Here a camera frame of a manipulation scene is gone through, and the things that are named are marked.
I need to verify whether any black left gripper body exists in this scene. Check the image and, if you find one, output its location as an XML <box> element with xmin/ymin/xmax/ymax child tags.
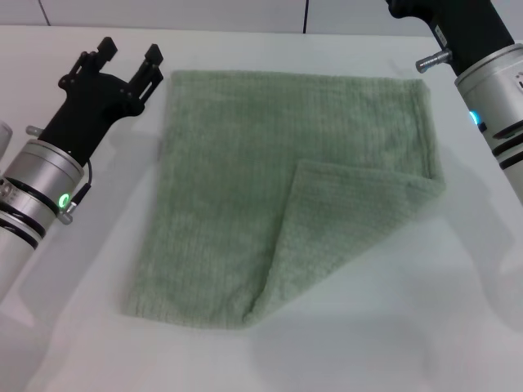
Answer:
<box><xmin>38</xmin><ymin>72</ymin><xmax>146</xmax><ymax>159</ymax></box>

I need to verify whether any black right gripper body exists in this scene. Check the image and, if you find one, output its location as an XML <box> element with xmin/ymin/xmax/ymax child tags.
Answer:
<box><xmin>386</xmin><ymin>0</ymin><xmax>515</xmax><ymax>77</ymax></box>

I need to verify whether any green terry towel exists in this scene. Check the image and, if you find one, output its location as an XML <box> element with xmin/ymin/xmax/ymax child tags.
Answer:
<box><xmin>119</xmin><ymin>69</ymin><xmax>446</xmax><ymax>327</ymax></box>

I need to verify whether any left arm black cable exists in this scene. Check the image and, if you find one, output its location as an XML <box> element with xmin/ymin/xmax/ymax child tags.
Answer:
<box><xmin>60</xmin><ymin>158</ymin><xmax>93</xmax><ymax>225</ymax></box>

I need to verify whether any left wrist camera black silver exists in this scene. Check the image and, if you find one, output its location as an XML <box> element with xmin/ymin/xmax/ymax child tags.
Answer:
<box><xmin>0</xmin><ymin>120</ymin><xmax>16</xmax><ymax>164</ymax></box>

